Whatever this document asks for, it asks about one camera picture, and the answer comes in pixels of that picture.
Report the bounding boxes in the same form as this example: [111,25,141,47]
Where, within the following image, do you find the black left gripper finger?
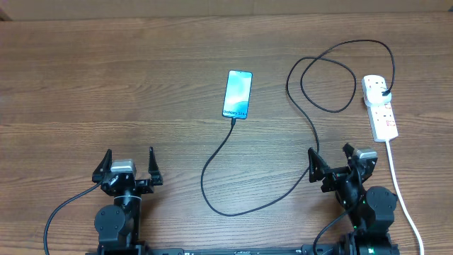
[148,147,162,181]
[92,149,112,177]

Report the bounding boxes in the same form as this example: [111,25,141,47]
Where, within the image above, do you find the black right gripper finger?
[308,147,329,183]
[343,143,360,159]

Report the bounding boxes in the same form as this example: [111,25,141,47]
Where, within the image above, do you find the blue Galaxy smartphone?
[222,70,253,120]

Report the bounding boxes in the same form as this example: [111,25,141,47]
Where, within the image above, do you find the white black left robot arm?
[92,147,164,254]

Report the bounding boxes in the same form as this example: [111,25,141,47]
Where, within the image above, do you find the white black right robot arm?
[301,143,399,255]

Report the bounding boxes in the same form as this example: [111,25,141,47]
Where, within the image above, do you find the white charger plug adapter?
[364,85,392,107]

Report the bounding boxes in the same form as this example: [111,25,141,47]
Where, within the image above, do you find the white power strip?
[361,75,398,142]

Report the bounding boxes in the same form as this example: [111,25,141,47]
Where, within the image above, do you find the white power strip cord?
[384,140,425,255]

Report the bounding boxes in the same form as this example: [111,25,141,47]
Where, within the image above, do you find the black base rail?
[85,244,400,255]

